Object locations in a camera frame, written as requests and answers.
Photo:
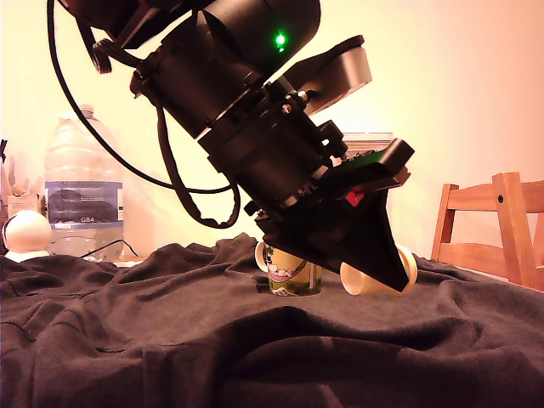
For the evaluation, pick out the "pale coffee capsule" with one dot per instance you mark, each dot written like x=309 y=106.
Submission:
x=359 y=278

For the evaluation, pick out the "green illustrated coffee mug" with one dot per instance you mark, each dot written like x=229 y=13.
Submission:
x=291 y=278

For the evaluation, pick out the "clear storage jar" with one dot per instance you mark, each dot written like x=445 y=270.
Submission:
x=370 y=139

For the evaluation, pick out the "dark grey cloth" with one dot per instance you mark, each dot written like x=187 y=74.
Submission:
x=272 y=348

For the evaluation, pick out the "wooden chair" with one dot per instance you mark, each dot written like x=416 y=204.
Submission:
x=510 y=212

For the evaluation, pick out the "large clear water bottle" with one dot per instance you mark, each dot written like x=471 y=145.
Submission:
x=83 y=170

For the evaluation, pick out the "small white labelled box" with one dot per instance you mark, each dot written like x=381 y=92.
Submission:
x=23 y=206

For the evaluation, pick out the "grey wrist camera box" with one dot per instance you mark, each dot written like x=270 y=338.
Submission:
x=344 y=74

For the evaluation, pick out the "small white round camera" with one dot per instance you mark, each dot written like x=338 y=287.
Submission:
x=27 y=231

